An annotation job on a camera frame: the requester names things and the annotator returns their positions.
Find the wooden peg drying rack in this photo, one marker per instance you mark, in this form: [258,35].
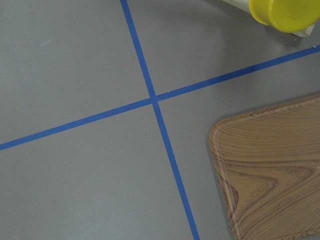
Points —
[303,32]

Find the wooden cutting board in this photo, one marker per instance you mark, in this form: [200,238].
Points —
[268,167]

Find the yellow mug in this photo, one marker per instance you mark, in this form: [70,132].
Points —
[285,12]

